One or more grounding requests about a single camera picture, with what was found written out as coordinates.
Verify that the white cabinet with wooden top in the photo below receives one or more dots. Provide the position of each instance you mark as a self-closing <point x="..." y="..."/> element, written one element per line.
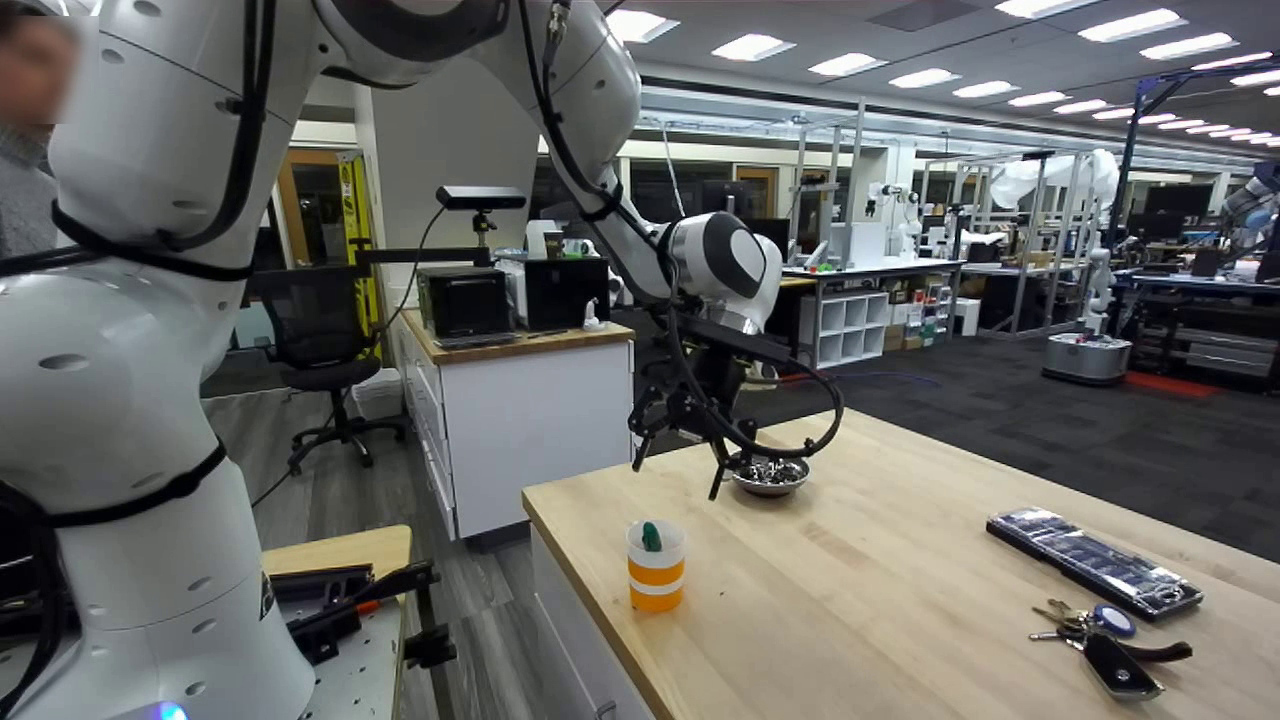
<point x="527" y="412"/>

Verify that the ceiling light panel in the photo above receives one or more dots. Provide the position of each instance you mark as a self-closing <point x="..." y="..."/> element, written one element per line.
<point x="846" y="67"/>
<point x="645" y="26"/>
<point x="922" y="76"/>
<point x="752" y="50"/>
<point x="1129" y="26"/>

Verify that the black monitor box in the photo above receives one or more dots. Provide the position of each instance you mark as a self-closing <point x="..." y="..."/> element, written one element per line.
<point x="467" y="304"/>

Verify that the black office chair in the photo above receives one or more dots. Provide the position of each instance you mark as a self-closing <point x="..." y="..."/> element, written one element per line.
<point x="323" y="345"/>

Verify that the orange and white mug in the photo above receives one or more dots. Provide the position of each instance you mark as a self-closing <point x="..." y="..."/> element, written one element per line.
<point x="658" y="572"/>

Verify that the small metal bowl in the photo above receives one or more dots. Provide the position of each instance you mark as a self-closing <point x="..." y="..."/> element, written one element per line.
<point x="768" y="474"/>

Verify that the black computer box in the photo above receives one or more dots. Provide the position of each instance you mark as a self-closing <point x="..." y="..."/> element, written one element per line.
<point x="565" y="292"/>

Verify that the white shelving unit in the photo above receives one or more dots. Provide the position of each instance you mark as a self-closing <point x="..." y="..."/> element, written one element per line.
<point x="846" y="330"/>

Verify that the black camera on stand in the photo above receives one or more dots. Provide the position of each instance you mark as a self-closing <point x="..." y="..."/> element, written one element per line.
<point x="478" y="214"/>

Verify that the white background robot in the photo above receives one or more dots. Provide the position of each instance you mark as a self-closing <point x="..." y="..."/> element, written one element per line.
<point x="1094" y="264"/>

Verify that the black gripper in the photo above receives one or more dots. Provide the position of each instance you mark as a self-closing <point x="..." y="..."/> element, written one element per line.
<point x="706" y="373"/>

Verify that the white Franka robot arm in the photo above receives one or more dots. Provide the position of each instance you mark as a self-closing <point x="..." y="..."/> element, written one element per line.
<point x="132" y="402"/>

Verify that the wooden door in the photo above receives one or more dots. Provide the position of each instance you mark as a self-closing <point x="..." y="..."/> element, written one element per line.
<point x="309" y="205"/>

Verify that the wooden background desk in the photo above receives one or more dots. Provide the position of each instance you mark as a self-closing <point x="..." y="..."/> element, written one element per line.
<point x="794" y="282"/>

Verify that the black clamp mount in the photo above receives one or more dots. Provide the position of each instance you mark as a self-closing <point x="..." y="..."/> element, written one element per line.
<point x="356" y="605"/>

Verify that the bunch of keys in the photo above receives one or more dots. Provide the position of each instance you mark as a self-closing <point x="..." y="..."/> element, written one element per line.
<point x="1104" y="642"/>

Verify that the black remote control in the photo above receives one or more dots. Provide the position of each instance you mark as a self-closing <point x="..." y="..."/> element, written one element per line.
<point x="1094" y="561"/>

